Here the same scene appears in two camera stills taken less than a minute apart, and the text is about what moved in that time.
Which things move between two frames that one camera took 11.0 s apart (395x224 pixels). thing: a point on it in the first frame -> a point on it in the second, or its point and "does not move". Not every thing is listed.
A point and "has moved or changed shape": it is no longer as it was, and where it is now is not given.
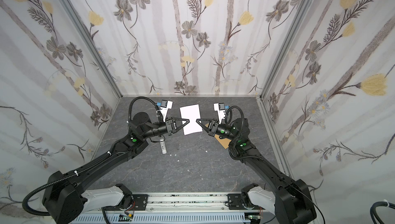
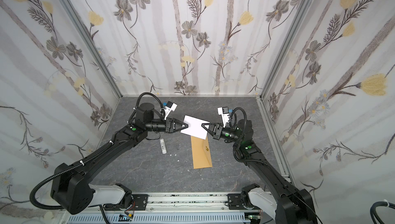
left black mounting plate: x=139 y=202 does not move
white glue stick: x=163 y=146 does not move
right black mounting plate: x=235 y=202 does not move
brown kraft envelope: x=225 y=142 has moved or changed shape
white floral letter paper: x=192 y=113 has moved or changed shape
